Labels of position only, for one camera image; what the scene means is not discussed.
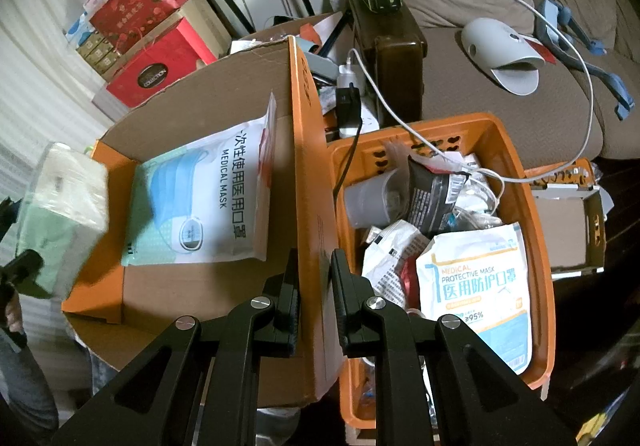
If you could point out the stack of small brown boxes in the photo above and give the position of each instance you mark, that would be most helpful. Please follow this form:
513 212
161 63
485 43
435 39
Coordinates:
100 56

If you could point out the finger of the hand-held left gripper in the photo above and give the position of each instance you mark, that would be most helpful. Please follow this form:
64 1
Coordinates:
22 263

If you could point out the white rounded device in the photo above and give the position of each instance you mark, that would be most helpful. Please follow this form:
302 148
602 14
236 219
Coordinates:
490 41

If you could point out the white protective mask packet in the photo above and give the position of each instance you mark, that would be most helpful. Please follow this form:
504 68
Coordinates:
470 286

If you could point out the orange cardboard box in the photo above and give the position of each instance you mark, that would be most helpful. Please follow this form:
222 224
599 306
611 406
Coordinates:
210 296

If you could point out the yellow printed packet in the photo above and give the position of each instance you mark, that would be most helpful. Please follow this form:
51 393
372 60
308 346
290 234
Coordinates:
610 426

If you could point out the green tissue pack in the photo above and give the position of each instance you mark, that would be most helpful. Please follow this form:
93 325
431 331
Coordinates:
65 216

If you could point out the small orange patterned carton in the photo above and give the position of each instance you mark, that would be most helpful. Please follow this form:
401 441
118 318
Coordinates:
560 231

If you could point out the white blue mask packet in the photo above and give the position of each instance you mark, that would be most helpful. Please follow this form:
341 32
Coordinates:
210 186

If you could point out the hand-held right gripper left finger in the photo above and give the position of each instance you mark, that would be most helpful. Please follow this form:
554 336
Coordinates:
295 308

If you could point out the crumpled white printed packet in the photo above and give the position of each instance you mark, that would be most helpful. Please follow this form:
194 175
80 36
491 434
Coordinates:
395 251

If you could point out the large red gift box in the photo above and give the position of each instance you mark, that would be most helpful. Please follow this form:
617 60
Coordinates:
160 61

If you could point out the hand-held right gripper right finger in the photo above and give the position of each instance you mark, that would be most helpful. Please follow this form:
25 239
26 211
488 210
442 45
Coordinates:
340 308

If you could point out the white charger plug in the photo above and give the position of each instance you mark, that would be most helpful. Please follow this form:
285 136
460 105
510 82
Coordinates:
346 75

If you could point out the blue grey clamp tool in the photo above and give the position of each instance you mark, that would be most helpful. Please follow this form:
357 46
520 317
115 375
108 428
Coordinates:
565 51

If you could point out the grey plastic cup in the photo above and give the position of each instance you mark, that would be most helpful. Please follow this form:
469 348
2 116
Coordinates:
370 201

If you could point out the grey blue flat box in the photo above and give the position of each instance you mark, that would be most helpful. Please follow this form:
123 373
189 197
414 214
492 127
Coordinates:
320 65

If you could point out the black snack pouch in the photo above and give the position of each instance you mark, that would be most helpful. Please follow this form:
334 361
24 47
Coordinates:
425 196

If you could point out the black power adapter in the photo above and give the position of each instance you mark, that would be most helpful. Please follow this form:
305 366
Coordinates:
348 104

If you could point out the dark brown wooden armrest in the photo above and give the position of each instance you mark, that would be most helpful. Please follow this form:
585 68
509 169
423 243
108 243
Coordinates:
400 66

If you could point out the orange plastic basket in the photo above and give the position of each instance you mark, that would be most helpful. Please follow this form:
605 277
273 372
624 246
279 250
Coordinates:
500 146

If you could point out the beige sofa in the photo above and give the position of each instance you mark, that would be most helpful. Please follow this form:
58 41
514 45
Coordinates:
450 1

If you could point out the person's jeans leg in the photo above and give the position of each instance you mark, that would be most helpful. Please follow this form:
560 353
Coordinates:
25 386

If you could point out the red card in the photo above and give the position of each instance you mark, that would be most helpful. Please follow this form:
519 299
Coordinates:
307 31

